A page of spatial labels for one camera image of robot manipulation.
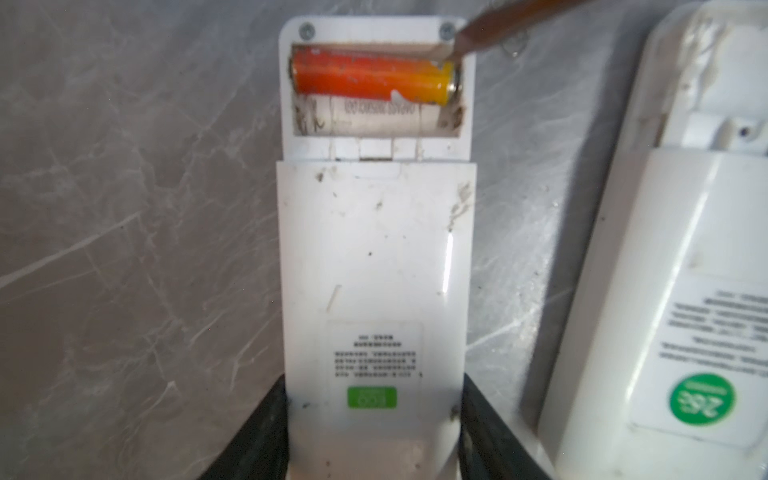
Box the white remote control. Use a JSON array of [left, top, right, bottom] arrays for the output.
[[538, 1, 767, 479], [276, 16, 477, 479]]

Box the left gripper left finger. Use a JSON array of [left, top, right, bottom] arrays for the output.
[[198, 375, 290, 480]]

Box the orange yellow AAA battery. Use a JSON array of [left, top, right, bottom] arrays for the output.
[[288, 47, 461, 106]]

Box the black yellow screwdriver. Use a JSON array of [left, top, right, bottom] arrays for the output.
[[446, 0, 584, 62]]

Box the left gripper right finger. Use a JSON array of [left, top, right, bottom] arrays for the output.
[[458, 374, 551, 480]]

